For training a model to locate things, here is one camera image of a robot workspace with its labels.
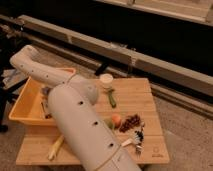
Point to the grey blue towel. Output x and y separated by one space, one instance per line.
45 90

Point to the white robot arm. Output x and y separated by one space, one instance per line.
70 102

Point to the small brown block in tray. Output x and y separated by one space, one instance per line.
47 114

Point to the yellow plastic tray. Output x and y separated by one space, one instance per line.
28 108

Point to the wooden folding table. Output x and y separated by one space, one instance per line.
133 96

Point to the orange fruit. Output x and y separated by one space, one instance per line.
116 119

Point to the green cup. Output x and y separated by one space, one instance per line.
109 123

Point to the bunch of dark grapes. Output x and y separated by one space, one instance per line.
131 122

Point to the small dark utensil cluster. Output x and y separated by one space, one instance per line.
140 137

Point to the yellow corn cob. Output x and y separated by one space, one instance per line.
52 154

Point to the green brush handle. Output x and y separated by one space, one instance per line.
111 98

